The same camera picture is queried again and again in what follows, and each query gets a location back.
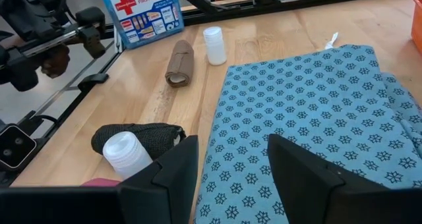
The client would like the silver-framed black camera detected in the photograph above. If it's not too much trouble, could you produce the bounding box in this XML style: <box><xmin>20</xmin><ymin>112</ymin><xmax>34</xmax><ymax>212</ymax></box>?
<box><xmin>0</xmin><ymin>125</ymin><xmax>37</xmax><ymax>171</ymax></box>

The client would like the brown bandage roll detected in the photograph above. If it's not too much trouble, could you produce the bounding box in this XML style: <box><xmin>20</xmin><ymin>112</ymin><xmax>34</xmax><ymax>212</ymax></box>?
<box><xmin>164</xmin><ymin>39</ymin><xmax>195</xmax><ymax>88</ymax></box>

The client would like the blue patterned cloth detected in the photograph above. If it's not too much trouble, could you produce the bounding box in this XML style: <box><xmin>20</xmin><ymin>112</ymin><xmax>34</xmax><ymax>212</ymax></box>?
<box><xmin>194</xmin><ymin>32</ymin><xmax>422</xmax><ymax>224</ymax></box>

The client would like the blue first aid kit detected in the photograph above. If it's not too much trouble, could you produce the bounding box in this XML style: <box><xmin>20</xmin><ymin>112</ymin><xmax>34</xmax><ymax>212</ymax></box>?
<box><xmin>101</xmin><ymin>0</ymin><xmax>185</xmax><ymax>50</ymax></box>

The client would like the black bandage roll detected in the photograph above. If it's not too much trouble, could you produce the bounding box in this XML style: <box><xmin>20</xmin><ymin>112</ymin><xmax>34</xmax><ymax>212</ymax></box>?
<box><xmin>90</xmin><ymin>123</ymin><xmax>187</xmax><ymax>161</ymax></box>

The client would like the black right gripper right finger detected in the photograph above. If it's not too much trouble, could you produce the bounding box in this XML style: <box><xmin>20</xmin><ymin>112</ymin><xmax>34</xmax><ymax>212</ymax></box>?
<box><xmin>267</xmin><ymin>134</ymin><xmax>422</xmax><ymax>224</ymax></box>

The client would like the person's hand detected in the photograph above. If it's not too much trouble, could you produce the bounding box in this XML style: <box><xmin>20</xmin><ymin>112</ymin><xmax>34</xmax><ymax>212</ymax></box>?
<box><xmin>41</xmin><ymin>44</ymin><xmax>71</xmax><ymax>79</ymax></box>

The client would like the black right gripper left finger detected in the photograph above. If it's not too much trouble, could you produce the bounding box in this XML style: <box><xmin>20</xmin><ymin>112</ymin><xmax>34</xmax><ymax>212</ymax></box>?
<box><xmin>119</xmin><ymin>134</ymin><xmax>200</xmax><ymax>224</ymax></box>

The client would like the pink bandage roll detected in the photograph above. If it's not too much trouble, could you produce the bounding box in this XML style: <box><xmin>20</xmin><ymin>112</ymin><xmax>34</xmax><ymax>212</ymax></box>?
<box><xmin>80</xmin><ymin>177</ymin><xmax>121</xmax><ymax>188</ymax></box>

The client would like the orange plastic basket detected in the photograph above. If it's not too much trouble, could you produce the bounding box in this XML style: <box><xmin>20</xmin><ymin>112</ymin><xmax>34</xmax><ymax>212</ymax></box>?
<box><xmin>411</xmin><ymin>0</ymin><xmax>422</xmax><ymax>47</ymax></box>

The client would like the black clamp bracket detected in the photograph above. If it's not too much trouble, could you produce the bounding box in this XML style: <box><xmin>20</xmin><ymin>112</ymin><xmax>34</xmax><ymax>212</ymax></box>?
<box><xmin>77</xmin><ymin>72</ymin><xmax>109</xmax><ymax>93</ymax></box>

